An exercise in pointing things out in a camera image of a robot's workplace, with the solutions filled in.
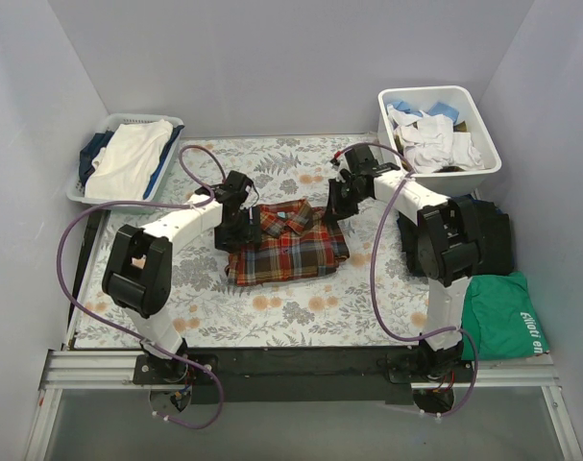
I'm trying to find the navy blue garment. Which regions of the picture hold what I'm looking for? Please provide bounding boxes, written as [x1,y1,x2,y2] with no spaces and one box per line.
[78,131,114,186]

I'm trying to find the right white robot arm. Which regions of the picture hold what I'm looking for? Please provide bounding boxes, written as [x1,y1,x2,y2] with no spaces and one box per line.
[326,142,484,382]

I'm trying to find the black folded shirt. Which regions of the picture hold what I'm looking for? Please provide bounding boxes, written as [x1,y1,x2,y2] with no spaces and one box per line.
[397,195,515,277]

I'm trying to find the light blue garment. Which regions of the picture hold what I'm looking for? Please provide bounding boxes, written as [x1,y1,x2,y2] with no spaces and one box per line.
[386,100,459,122]

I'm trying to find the plaid long sleeve shirt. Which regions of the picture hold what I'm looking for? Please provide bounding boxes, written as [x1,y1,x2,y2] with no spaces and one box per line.
[226,199,350,287]

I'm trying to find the aluminium frame rail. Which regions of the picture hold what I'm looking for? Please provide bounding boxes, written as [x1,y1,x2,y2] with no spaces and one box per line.
[39,350,583,460]

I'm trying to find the grey perforated basket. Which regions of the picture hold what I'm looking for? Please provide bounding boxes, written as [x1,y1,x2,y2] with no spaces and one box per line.
[66,113,184,206]

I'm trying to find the white plastic bin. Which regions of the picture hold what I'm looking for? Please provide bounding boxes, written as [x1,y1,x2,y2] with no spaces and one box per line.
[377,85,502,196]

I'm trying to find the white folded garment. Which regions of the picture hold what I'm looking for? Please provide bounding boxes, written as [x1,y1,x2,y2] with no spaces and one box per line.
[84,119,175,201]

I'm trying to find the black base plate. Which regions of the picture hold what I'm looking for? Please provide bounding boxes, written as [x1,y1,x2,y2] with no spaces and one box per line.
[133,346,473,405]

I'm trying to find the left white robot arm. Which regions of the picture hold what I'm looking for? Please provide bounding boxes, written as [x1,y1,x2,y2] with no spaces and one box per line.
[102,171,261,384]

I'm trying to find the floral table mat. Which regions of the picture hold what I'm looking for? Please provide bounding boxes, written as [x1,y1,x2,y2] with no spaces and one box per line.
[67,134,446,348]

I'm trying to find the green shirt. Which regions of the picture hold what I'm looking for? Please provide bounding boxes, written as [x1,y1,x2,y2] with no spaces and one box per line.
[462,272,550,361]

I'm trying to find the white crumpled clothes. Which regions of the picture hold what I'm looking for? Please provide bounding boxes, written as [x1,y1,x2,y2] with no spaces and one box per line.
[387,112,485,174]

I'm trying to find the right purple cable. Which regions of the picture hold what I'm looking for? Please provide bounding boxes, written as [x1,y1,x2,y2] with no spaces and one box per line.
[332,141,482,419]

